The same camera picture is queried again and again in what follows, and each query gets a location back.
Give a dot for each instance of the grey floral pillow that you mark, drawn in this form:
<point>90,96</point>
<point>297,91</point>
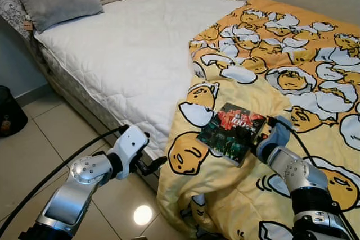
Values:
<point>11,4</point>

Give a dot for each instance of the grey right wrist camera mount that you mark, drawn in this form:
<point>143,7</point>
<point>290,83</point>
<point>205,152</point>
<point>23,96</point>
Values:
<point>279,133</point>

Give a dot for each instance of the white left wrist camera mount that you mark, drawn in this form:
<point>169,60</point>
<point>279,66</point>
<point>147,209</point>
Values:
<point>132,144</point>

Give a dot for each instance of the red and dark book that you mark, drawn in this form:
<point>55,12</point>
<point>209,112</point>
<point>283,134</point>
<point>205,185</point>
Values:
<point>228,133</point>

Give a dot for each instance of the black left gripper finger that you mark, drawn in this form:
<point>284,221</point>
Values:
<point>157,163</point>

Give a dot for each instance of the black bag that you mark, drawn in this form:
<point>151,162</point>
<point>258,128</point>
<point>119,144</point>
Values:
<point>11,113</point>

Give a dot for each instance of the white quilted mattress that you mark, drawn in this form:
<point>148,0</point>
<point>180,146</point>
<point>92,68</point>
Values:
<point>124,54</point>

